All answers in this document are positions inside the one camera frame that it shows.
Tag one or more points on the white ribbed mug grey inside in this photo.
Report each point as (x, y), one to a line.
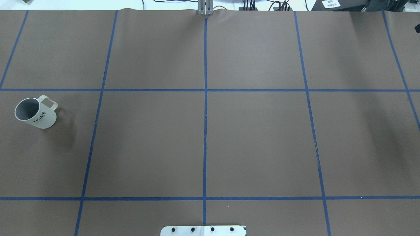
(38, 112)

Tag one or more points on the black power adapter box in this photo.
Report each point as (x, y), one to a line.
(339, 5)

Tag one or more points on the aluminium frame post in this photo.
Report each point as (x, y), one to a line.
(205, 7)

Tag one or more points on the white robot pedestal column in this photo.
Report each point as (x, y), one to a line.
(221, 230)

